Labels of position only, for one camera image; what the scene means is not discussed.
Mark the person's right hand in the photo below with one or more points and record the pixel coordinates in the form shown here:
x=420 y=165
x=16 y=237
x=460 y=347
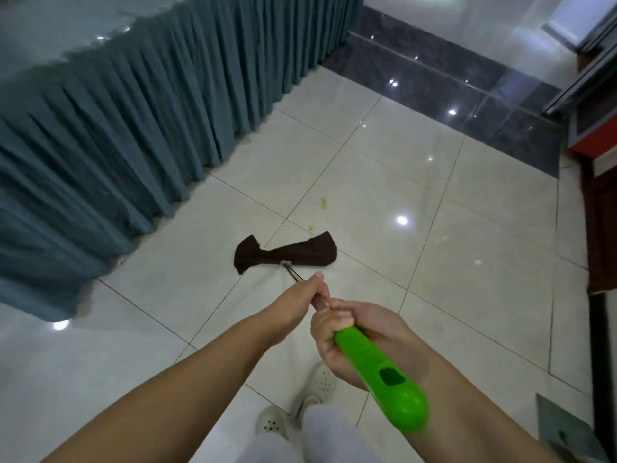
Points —
x=385 y=332

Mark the person's left hand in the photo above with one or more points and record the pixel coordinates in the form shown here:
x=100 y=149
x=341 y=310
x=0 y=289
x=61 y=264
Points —
x=289 y=313

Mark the person's right thumb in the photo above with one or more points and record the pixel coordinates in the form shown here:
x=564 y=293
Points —
x=341 y=317

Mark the person's left thumb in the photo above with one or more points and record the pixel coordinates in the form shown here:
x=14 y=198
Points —
x=308 y=283

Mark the person's left forearm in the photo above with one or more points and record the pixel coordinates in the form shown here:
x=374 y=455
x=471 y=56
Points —
x=183 y=390

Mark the person's right forearm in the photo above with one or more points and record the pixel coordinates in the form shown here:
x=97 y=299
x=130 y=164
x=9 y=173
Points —
x=472 y=419

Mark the white perforated clog shoe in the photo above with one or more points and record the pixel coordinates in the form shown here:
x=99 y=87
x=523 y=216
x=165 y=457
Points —
x=271 y=421
x=319 y=383

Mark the person's light grey trousers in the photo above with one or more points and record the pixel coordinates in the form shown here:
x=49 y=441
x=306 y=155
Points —
x=328 y=438

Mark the teal pleated table skirt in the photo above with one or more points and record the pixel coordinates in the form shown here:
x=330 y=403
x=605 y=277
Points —
x=120 y=120

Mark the grey-green flat board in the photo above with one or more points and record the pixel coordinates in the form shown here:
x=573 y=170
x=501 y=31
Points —
x=566 y=433

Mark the dark brown wooden panel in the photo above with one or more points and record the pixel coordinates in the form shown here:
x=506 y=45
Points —
x=602 y=226

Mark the red cabinet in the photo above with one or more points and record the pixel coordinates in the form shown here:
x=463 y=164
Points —
x=595 y=137

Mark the metal sliding door frame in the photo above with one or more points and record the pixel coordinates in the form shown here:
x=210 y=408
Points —
x=585 y=67

